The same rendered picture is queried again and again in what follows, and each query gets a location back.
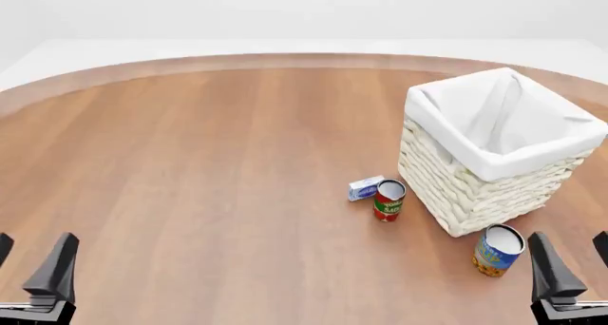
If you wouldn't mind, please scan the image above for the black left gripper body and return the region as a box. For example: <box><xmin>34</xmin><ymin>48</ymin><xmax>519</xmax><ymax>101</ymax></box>
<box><xmin>0</xmin><ymin>294</ymin><xmax>77</xmax><ymax>325</ymax></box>

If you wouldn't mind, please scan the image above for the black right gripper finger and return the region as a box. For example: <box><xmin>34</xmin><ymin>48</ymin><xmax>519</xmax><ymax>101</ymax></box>
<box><xmin>592</xmin><ymin>231</ymin><xmax>608</xmax><ymax>268</ymax></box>
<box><xmin>527</xmin><ymin>231</ymin><xmax>589</xmax><ymax>302</ymax></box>

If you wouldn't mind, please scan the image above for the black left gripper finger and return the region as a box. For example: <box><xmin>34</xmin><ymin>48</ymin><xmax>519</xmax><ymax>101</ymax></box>
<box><xmin>22</xmin><ymin>231</ymin><xmax>80</xmax><ymax>305</ymax></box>
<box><xmin>0</xmin><ymin>232</ymin><xmax>15</xmax><ymax>268</ymax></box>

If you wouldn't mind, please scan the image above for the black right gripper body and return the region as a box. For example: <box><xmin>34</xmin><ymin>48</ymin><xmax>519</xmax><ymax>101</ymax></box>
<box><xmin>530</xmin><ymin>295</ymin><xmax>608</xmax><ymax>325</ymax></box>

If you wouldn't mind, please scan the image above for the blue alphabet soup tin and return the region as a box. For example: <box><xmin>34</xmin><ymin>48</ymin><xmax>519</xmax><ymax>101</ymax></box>
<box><xmin>472</xmin><ymin>222</ymin><xmax>527</xmax><ymax>278</ymax></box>

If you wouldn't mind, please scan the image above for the blue white cream cheese box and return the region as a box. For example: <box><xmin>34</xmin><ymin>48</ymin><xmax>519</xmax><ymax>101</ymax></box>
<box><xmin>348</xmin><ymin>174</ymin><xmax>387</xmax><ymax>203</ymax></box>

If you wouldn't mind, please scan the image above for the red tomato sauce tin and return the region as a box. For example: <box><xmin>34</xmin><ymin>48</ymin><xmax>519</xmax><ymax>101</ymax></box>
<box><xmin>372</xmin><ymin>177</ymin><xmax>408</xmax><ymax>225</ymax></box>

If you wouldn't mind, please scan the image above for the white woven basket with liner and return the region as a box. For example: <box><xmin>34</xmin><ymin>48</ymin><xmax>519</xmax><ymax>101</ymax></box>
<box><xmin>397</xmin><ymin>66</ymin><xmax>608</xmax><ymax>239</ymax></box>

